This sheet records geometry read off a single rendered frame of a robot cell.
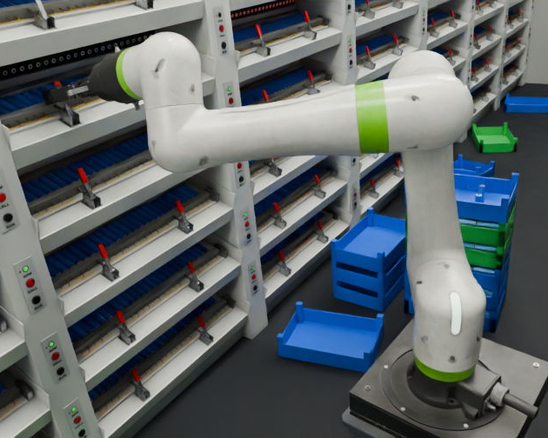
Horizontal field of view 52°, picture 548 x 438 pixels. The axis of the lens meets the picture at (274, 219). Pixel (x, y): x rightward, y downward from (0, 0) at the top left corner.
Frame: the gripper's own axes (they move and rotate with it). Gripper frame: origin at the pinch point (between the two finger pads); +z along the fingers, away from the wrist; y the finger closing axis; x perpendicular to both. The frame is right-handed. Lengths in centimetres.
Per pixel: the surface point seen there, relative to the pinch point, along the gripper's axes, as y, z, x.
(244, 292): 45, 13, -75
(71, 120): -0.9, -2.0, -5.6
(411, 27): 185, 3, -17
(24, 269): -20.9, 2.4, -30.7
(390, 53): 164, 6, -24
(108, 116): 8.1, -1.9, -7.3
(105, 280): -1.8, 8.2, -44.3
